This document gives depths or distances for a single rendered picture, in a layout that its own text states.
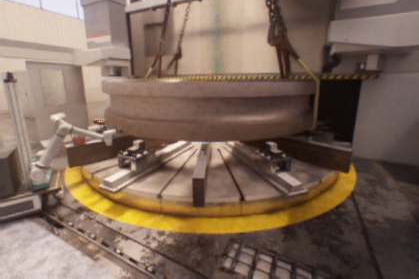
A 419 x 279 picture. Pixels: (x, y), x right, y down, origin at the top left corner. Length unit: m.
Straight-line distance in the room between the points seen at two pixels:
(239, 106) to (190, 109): 0.75
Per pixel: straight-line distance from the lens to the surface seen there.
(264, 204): 2.97
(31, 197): 3.59
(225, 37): 6.00
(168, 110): 3.14
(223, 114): 3.01
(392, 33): 3.68
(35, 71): 6.90
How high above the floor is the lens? 1.76
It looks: 12 degrees down
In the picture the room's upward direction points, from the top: straight up
